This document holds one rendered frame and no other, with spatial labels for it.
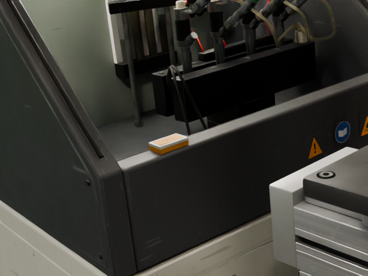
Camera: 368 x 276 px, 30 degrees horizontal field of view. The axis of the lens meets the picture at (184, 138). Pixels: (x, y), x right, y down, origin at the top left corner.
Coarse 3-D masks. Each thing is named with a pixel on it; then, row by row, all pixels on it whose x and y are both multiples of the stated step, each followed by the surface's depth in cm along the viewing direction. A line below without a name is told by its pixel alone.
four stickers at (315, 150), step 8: (344, 120) 118; (360, 120) 120; (336, 128) 117; (344, 128) 118; (360, 128) 121; (312, 136) 114; (320, 136) 115; (336, 136) 117; (344, 136) 119; (360, 136) 121; (312, 144) 114; (320, 144) 115; (336, 144) 118; (312, 152) 115; (320, 152) 116
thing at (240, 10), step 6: (246, 0) 120; (252, 0) 119; (258, 0) 119; (246, 6) 121; (252, 6) 120; (240, 12) 122; (246, 12) 122; (234, 18) 124; (240, 18) 124; (228, 24) 126; (234, 24) 125
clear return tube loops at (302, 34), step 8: (232, 0) 130; (240, 0) 129; (320, 0) 132; (296, 8) 129; (328, 8) 131; (304, 16) 128; (296, 24) 138; (304, 24) 128; (272, 32) 124; (296, 32) 139; (304, 32) 136; (296, 40) 140; (304, 40) 139; (320, 40) 135
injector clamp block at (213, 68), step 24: (264, 48) 140; (288, 48) 137; (312, 48) 140; (192, 72) 127; (216, 72) 126; (240, 72) 130; (264, 72) 133; (288, 72) 137; (312, 72) 141; (168, 96) 128; (192, 96) 124; (216, 96) 127; (240, 96) 131; (264, 96) 135; (192, 120) 125; (216, 120) 137
